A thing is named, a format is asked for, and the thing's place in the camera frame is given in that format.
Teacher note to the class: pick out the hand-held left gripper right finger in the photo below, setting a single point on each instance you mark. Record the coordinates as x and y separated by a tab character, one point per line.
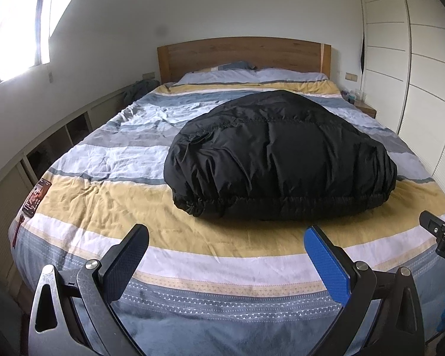
328	267

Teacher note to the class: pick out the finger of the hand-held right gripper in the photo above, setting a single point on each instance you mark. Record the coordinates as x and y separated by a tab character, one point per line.
432	224

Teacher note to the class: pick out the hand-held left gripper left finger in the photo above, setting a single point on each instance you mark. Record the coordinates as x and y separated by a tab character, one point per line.
128	263

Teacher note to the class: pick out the black puffer coat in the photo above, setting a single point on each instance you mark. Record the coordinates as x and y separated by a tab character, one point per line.
282	155

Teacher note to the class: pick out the bed with striped duvet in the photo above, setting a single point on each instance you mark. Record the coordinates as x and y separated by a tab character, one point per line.
115	193

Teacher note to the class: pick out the smartphone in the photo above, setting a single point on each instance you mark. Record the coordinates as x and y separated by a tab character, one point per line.
37	198

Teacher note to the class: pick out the wooden nightstand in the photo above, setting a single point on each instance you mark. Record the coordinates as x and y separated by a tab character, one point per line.
367	109

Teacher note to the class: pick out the white wardrobe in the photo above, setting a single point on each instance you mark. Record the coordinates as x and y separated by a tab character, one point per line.
422	81

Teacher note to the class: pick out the low white shelf unit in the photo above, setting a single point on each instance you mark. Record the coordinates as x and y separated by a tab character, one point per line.
59	137

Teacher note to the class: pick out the small teal box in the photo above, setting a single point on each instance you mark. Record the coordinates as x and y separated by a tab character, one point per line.
351	98

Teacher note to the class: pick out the clear glass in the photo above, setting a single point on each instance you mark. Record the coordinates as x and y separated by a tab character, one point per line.
357	94

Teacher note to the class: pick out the dark teal clothing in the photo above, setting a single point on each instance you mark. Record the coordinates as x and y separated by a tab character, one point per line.
139	91

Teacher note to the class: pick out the pale pillow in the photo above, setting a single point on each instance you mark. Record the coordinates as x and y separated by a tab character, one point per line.
274	74

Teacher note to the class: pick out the blue-grey pillow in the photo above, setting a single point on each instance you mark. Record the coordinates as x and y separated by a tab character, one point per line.
233	65

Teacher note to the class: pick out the wooden bed headboard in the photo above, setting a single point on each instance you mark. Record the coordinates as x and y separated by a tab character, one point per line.
244	52

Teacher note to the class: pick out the window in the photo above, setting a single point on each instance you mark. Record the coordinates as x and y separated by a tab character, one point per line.
15	37

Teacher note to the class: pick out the wall switch plate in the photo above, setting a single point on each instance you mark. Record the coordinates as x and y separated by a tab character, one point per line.
351	76

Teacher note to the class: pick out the wall socket plate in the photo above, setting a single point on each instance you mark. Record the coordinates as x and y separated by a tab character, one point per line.
148	75

